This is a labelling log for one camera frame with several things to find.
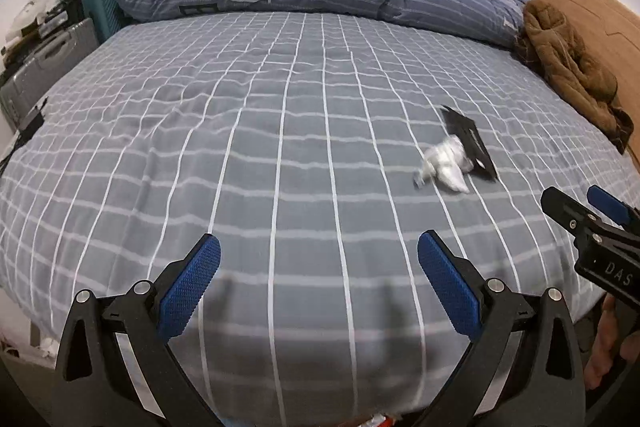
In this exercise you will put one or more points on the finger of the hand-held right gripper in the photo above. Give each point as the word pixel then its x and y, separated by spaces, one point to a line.
pixel 570 212
pixel 607 204

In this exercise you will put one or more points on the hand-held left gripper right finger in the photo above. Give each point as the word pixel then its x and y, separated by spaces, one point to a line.
pixel 450 287

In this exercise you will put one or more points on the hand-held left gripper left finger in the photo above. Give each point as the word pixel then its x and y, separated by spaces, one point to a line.
pixel 192 287

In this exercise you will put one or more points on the black packet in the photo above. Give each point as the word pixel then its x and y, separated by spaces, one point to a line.
pixel 472 142

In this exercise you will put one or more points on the white tissue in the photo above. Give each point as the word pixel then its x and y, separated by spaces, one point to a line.
pixel 445 162

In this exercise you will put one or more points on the person's right hand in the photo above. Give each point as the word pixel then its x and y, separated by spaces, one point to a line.
pixel 602 347

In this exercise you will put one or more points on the grey checked bed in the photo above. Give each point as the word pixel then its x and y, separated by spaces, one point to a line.
pixel 250 157

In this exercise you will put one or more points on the brown jacket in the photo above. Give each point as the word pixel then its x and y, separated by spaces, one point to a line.
pixel 565 57

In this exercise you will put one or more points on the wooden headboard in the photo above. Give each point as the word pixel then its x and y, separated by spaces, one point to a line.
pixel 595 7

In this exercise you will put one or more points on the grey suitcase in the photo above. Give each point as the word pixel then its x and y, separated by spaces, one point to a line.
pixel 45 62

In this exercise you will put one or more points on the teal suitcase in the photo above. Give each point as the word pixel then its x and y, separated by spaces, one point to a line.
pixel 100 12

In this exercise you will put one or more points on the white plastic object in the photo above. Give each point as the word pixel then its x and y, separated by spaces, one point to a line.
pixel 27 14

